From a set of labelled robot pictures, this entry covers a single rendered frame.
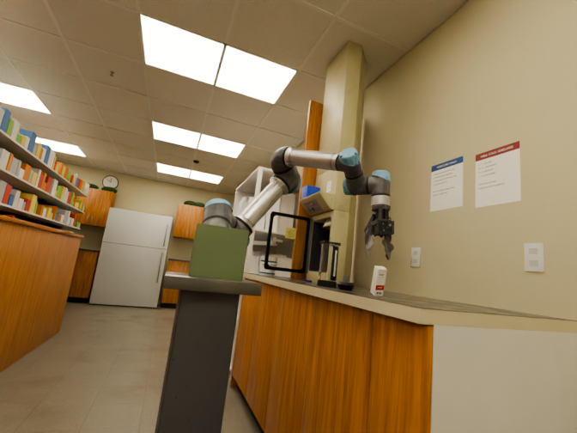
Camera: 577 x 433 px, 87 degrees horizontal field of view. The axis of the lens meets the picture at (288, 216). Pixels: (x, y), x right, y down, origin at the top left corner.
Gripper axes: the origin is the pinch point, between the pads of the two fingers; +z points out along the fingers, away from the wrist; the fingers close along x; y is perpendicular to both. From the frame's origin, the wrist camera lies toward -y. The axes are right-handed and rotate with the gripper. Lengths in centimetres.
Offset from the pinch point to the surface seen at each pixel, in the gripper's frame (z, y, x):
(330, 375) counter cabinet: 46.8, -5.8, -15.9
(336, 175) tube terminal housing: -56, -66, 0
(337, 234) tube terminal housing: -17, -67, 2
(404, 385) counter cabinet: 37, 33, -6
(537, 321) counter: 19, 30, 40
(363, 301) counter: 17.1, 17.6, -12.4
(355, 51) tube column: -149, -64, 9
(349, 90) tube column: -118, -64, 6
